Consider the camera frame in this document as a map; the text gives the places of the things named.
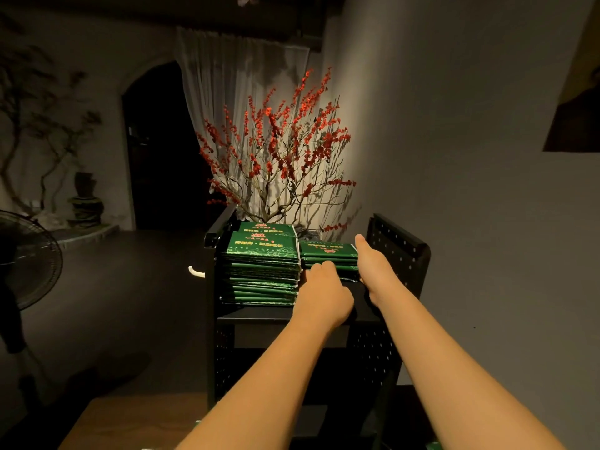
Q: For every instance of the person's left hand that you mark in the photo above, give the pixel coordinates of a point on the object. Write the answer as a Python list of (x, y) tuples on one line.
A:
[(323, 300)]

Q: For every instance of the person's right hand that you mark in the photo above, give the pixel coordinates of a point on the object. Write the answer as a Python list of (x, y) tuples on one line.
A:
[(375, 272)]

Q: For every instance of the black metal shelf rack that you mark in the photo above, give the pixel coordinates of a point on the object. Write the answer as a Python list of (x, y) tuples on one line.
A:
[(403, 253)]

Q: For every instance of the person's right forearm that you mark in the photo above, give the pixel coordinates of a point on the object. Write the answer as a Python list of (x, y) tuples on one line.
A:
[(459, 370)]

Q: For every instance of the person's left forearm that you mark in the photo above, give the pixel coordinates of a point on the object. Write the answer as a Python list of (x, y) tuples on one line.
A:
[(262, 393)]

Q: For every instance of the white hook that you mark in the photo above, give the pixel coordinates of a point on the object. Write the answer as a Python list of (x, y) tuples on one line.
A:
[(196, 272)]

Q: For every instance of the red berry branches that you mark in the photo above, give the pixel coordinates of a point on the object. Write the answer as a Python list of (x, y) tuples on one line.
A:
[(277, 145)]

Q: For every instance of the white curtain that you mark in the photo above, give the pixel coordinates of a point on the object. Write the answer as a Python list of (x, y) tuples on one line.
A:
[(220, 79)]

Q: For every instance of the dark vase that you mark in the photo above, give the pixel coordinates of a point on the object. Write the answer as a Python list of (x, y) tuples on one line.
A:
[(85, 197)]

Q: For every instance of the black standing fan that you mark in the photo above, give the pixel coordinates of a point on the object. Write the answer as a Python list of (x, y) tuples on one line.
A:
[(23, 262)]

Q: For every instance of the bare branched tree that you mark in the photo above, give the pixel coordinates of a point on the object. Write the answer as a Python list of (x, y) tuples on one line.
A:
[(37, 107)]

